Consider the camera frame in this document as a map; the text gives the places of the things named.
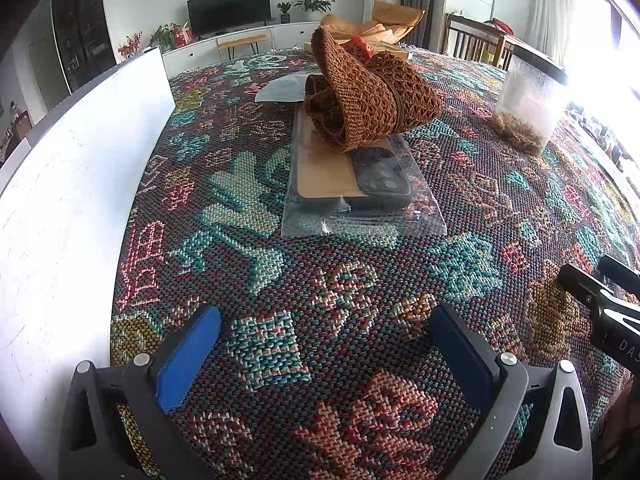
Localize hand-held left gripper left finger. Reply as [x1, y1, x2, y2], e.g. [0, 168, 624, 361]
[57, 304, 222, 480]

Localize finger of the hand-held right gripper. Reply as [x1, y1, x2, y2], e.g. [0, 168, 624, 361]
[599, 255, 640, 293]
[557, 263, 621, 311]

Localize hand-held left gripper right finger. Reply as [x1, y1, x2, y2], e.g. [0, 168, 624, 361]
[429, 304, 593, 480]

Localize white board panel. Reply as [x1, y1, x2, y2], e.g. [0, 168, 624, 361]
[0, 46, 177, 426]

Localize brown woven straw hat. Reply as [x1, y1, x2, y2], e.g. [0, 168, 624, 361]
[303, 26, 443, 153]

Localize patterned woven tablecloth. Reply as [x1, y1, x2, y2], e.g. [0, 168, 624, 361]
[110, 47, 640, 480]

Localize clear plastic jar black lid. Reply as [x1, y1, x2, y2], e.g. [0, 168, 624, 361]
[491, 42, 569, 156]

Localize clear packet with phone case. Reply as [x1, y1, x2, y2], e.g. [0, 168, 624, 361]
[281, 105, 447, 237]

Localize window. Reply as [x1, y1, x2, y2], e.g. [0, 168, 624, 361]
[590, 0, 640, 111]

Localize white curtain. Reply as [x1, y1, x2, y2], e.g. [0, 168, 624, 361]
[530, 0, 593, 61]

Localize white flat packet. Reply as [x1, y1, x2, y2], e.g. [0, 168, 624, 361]
[255, 74, 313, 103]

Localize white television cabinet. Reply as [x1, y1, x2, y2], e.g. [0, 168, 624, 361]
[145, 22, 326, 78]

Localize red flowers in vase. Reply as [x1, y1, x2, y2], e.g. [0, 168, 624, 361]
[117, 31, 143, 58]

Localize potted plant with red decoration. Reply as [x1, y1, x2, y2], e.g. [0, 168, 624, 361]
[149, 22, 193, 51]

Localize small wooden bench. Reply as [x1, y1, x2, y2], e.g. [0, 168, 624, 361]
[216, 35, 269, 56]

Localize red fabric pouch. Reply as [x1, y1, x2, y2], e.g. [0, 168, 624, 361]
[348, 35, 376, 63]

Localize orange lounge chair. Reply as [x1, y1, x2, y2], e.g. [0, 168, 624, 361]
[320, 1, 425, 46]

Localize grey curtain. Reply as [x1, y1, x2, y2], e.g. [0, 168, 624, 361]
[400, 0, 438, 51]

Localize black display cabinet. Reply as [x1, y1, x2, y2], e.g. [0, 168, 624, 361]
[50, 0, 118, 93]

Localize black flat television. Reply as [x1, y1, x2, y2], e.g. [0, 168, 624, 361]
[187, 0, 273, 36]

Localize large green potted plant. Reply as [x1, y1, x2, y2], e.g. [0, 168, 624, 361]
[294, 0, 336, 15]

